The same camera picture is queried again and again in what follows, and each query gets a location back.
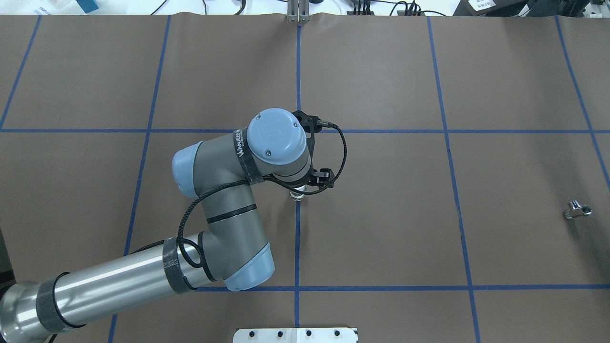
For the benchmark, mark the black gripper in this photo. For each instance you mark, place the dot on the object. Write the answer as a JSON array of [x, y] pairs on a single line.
[[299, 190]]

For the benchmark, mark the PPR valve with metal handle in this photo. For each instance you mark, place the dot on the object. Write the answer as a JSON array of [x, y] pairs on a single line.
[[296, 195]]

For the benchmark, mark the chrome tee pipe fitting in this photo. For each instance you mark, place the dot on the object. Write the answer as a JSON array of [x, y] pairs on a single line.
[[576, 210]]

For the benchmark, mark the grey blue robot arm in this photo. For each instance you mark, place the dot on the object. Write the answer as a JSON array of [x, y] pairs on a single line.
[[220, 237]]

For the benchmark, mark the blue box behind table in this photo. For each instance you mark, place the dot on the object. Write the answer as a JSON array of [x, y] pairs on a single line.
[[88, 6]]

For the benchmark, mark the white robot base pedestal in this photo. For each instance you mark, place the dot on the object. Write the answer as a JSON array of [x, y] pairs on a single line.
[[297, 335]]

